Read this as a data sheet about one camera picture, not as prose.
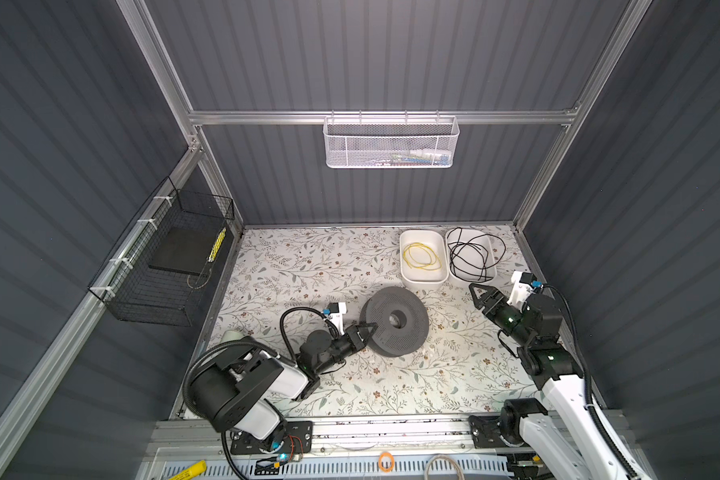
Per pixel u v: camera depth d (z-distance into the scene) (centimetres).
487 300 68
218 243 80
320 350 65
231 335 83
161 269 73
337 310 78
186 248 74
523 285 69
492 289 69
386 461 71
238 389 45
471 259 109
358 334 76
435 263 108
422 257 111
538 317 57
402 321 87
